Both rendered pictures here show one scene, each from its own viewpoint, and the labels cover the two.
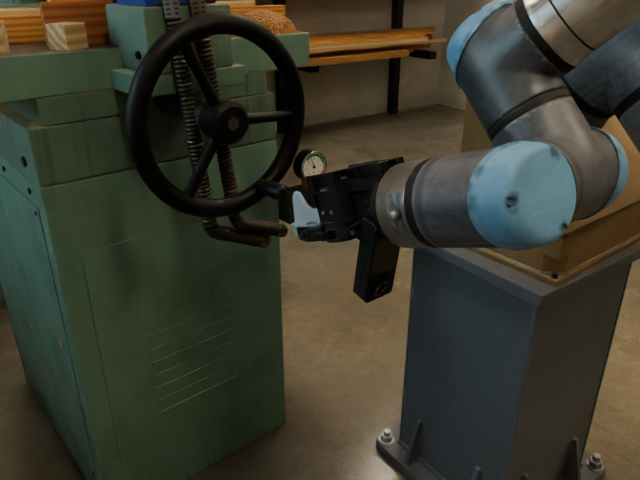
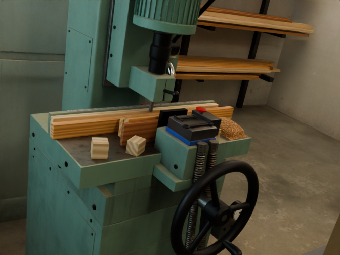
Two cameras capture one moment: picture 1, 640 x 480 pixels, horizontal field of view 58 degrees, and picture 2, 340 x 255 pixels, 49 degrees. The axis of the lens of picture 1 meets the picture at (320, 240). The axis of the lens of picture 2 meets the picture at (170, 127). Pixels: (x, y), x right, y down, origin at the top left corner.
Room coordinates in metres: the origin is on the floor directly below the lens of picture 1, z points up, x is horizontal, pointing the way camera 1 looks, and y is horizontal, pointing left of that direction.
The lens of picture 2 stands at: (0.03, 0.31, 1.33)
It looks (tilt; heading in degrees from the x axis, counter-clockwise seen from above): 21 degrees down; 359
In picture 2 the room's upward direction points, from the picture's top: 11 degrees clockwise
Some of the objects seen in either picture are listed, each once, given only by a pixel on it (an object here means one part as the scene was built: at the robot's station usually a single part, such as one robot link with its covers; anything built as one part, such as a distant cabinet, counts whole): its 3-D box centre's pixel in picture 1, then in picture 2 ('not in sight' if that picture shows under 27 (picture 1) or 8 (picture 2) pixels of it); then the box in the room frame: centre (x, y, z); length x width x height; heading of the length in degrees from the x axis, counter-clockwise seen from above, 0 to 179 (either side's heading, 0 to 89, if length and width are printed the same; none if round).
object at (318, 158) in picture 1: (308, 170); (235, 212); (1.09, 0.02, 0.65); 0.06 x 0.04 x 0.08; 130
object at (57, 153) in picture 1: (104, 107); (122, 151); (1.18, 0.44, 0.76); 0.57 x 0.45 x 0.09; 40
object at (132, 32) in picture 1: (170, 35); (189, 149); (0.94, 0.23, 0.92); 0.15 x 0.13 x 0.09; 130
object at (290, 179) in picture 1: (289, 193); (217, 217); (1.15, 0.07, 0.58); 0.12 x 0.08 x 0.08; 40
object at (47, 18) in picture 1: (120, 21); (158, 129); (1.00, 0.32, 0.93); 0.24 x 0.01 x 0.06; 130
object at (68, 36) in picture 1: (67, 35); (135, 145); (0.90, 0.37, 0.92); 0.04 x 0.03 x 0.04; 161
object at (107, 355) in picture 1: (130, 281); (109, 244); (1.18, 0.44, 0.36); 0.58 x 0.45 x 0.71; 40
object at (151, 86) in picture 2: not in sight; (151, 85); (1.10, 0.37, 1.03); 0.14 x 0.07 x 0.09; 40
